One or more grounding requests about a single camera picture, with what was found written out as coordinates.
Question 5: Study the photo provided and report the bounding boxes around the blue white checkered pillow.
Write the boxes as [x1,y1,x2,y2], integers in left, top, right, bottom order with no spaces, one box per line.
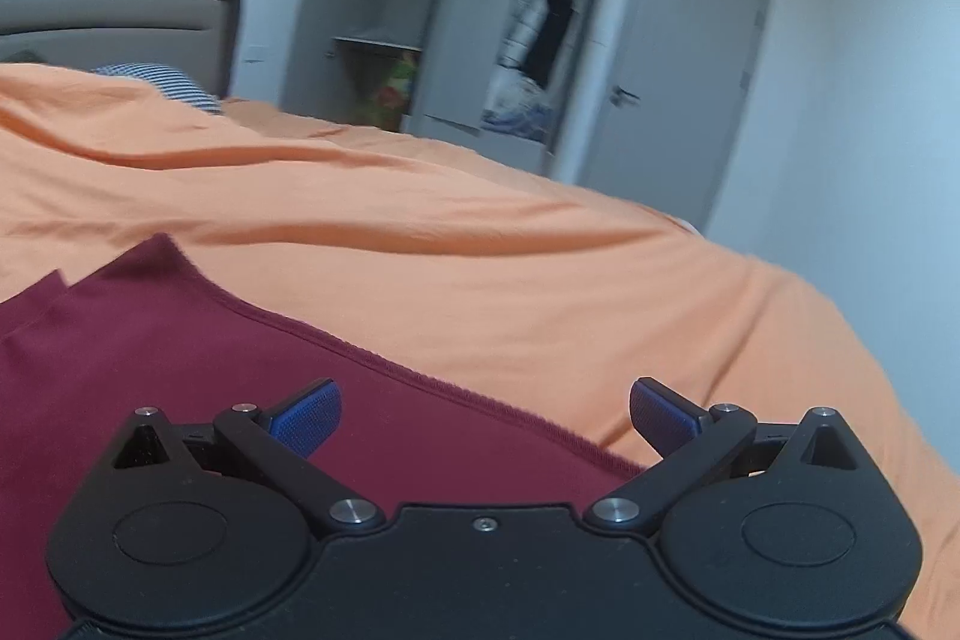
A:
[93,64,221,115]

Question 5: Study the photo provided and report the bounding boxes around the grey built-in wardrobe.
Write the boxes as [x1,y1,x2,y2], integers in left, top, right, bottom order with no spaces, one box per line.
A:
[281,0,628,181]

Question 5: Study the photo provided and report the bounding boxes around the white wall socket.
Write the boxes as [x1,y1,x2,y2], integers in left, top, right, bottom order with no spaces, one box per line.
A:
[244,46,270,64]

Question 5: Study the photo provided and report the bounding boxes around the orange bed blanket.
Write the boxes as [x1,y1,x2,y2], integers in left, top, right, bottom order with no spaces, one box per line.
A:
[2,64,958,638]

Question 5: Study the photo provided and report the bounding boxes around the dark red garment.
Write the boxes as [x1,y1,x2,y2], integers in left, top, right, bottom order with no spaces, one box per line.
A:
[2,236,636,638]

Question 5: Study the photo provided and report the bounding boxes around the colourful bag in wardrobe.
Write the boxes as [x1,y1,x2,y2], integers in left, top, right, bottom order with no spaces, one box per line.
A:
[359,52,418,131]

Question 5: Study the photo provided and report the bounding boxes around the grey room door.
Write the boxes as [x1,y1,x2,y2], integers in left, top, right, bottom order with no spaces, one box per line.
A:
[583,0,770,229]

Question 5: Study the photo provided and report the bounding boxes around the hanging clothes in wardrobe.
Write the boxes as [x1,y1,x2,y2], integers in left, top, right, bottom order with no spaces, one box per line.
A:
[482,0,587,143]

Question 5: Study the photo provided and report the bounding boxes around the dark wood padded headboard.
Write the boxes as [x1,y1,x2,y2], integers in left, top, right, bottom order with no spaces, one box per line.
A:
[2,0,242,97]

